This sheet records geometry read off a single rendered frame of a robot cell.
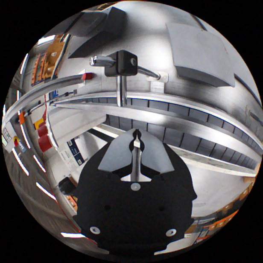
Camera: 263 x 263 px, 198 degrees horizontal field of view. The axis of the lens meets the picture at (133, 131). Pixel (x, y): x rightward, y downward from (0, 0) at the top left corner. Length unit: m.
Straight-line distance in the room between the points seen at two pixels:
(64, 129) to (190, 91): 0.28
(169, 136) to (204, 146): 0.08
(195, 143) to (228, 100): 0.14
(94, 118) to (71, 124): 0.06
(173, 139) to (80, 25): 0.43
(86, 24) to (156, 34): 0.22
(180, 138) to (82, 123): 0.21
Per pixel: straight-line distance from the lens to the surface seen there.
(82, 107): 0.18
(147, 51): 0.24
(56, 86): 0.42
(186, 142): 0.18
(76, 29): 0.36
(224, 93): 0.23
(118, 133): 0.20
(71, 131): 0.20
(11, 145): 0.61
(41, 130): 0.25
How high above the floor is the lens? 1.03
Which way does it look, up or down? 47 degrees down
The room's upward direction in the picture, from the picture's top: 128 degrees counter-clockwise
